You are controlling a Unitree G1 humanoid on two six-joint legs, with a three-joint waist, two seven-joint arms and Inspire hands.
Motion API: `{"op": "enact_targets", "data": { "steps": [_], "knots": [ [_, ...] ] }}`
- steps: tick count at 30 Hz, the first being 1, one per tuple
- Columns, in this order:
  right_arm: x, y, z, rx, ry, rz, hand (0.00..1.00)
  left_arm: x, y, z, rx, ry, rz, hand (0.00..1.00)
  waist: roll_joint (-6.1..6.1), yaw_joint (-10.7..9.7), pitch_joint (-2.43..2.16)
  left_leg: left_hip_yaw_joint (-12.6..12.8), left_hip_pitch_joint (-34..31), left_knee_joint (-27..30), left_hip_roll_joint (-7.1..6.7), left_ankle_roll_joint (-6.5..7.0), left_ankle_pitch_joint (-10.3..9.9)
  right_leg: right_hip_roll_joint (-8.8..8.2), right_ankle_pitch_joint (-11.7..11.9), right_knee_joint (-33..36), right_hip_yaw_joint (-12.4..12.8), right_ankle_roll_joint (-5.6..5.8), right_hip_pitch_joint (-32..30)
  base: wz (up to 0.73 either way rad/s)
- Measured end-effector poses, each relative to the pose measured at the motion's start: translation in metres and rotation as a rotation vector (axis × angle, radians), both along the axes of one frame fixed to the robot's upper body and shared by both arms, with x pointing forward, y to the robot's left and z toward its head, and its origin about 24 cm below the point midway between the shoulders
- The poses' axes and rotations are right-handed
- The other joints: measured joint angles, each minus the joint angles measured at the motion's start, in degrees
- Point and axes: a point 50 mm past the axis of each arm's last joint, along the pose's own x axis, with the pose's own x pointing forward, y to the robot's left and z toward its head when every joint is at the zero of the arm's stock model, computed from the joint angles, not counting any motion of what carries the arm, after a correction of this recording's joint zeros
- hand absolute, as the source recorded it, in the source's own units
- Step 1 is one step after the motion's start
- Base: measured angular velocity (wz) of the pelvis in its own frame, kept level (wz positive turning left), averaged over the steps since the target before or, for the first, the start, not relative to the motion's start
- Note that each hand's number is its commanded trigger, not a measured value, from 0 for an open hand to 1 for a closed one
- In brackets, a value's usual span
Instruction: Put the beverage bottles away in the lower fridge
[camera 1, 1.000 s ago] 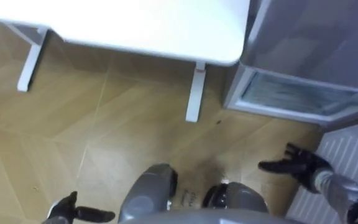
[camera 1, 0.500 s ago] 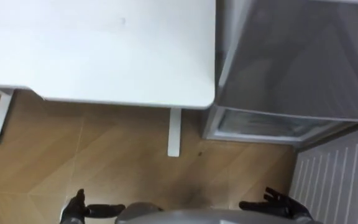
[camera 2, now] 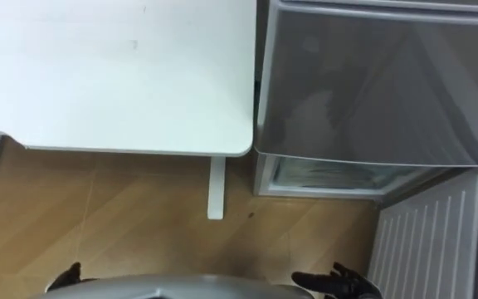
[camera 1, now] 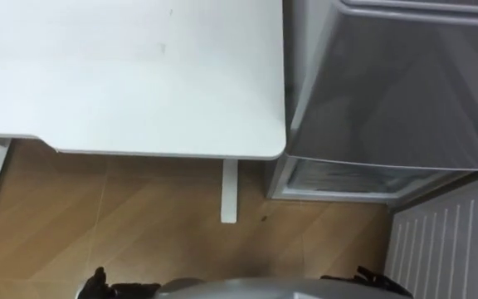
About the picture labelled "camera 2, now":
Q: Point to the open fridge door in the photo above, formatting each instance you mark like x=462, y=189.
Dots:
x=434, y=241

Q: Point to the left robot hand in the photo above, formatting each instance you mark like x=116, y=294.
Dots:
x=68, y=277

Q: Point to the robot body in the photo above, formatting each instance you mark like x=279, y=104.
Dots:
x=172, y=288

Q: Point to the white desk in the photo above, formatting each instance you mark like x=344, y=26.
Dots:
x=110, y=79

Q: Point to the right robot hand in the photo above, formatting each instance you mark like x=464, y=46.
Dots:
x=340, y=282

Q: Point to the grey fridge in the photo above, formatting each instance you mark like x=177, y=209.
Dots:
x=372, y=91

